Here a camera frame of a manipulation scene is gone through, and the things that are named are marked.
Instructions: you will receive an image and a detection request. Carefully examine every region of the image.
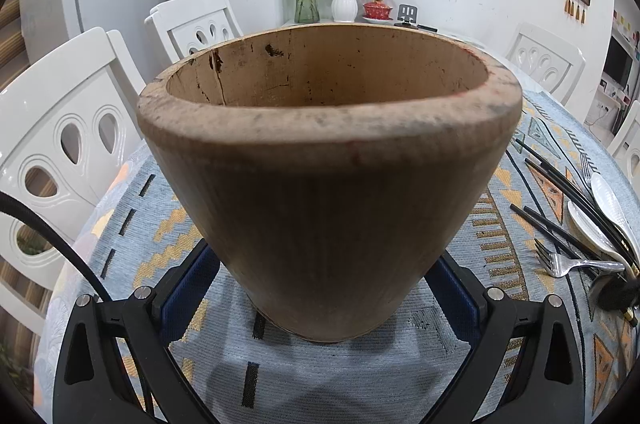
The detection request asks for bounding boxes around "brown wooden utensil pot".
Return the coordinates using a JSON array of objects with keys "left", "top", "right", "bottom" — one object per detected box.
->
[{"left": 137, "top": 23, "right": 523, "bottom": 343}]

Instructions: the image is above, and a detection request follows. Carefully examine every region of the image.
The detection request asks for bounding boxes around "silver fork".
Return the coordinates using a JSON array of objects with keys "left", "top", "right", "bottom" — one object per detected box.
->
[{"left": 535, "top": 239, "right": 626, "bottom": 279}]

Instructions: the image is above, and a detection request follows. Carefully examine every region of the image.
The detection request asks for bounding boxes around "patterned blue table mat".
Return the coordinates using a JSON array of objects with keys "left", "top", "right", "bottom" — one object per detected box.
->
[{"left": 32, "top": 90, "right": 640, "bottom": 424}]

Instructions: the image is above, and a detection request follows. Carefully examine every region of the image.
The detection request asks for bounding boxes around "lower silver spoon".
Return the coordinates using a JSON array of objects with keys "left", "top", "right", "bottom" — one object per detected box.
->
[{"left": 567, "top": 201, "right": 639, "bottom": 280}]

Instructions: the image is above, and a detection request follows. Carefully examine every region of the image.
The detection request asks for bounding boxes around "silver spoon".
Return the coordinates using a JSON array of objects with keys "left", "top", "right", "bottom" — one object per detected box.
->
[
  {"left": 567, "top": 201, "right": 639, "bottom": 280},
  {"left": 590, "top": 173, "right": 640, "bottom": 265}
]

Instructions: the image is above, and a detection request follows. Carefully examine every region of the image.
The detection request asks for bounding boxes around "black chopstick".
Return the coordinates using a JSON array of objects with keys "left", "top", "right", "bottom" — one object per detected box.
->
[
  {"left": 510, "top": 204, "right": 598, "bottom": 259},
  {"left": 525, "top": 158, "right": 632, "bottom": 259},
  {"left": 513, "top": 137, "right": 640, "bottom": 267}
]

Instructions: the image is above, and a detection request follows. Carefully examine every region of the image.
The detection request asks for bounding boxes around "black chopstick lower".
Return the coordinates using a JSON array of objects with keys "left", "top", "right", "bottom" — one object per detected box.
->
[{"left": 510, "top": 204, "right": 598, "bottom": 259}]

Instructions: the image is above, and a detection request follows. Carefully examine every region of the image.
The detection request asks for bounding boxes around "upper silver spoon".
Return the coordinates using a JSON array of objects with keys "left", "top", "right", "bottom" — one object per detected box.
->
[{"left": 590, "top": 173, "right": 640, "bottom": 265}]

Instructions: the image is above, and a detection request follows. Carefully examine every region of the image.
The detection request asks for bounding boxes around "black chopstick upper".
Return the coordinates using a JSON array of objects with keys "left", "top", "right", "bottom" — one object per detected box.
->
[{"left": 513, "top": 137, "right": 640, "bottom": 267}]

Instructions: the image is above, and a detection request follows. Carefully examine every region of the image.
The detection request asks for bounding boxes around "far right white chair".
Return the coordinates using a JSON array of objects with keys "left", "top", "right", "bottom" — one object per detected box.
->
[{"left": 608, "top": 101, "right": 640, "bottom": 190}]

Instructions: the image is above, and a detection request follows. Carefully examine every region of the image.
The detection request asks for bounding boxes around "near white dining chair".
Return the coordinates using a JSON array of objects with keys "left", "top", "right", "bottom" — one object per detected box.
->
[{"left": 0, "top": 27, "right": 148, "bottom": 335}]

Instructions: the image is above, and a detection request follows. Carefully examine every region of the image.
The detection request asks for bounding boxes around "white dining chair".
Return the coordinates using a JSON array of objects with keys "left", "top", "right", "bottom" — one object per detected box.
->
[
  {"left": 144, "top": 0, "right": 243, "bottom": 68},
  {"left": 0, "top": 27, "right": 148, "bottom": 335}
]

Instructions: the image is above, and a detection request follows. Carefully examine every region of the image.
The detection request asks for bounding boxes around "right side white chair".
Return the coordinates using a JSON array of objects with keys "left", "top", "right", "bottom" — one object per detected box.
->
[{"left": 506, "top": 23, "right": 586, "bottom": 106}]

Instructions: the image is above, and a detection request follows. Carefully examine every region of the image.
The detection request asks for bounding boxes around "far white dining chair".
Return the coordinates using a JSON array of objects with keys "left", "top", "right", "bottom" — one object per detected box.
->
[{"left": 144, "top": 0, "right": 243, "bottom": 68}]

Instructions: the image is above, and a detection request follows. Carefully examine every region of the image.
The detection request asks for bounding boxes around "white refrigerator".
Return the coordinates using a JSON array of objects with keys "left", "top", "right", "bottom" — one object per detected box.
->
[{"left": 20, "top": 0, "right": 163, "bottom": 79}]

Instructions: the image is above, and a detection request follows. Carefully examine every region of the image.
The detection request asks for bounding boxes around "grey phone stand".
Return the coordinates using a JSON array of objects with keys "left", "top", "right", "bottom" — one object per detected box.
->
[{"left": 395, "top": 3, "right": 418, "bottom": 28}]

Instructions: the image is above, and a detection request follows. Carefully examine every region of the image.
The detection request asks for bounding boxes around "red lidded tea cup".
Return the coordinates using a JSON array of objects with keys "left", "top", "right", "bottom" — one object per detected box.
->
[{"left": 362, "top": 0, "right": 394, "bottom": 24}]

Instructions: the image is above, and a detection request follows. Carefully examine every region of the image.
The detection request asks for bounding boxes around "black cable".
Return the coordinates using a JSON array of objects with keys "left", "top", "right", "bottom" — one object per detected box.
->
[{"left": 0, "top": 191, "right": 156, "bottom": 414}]

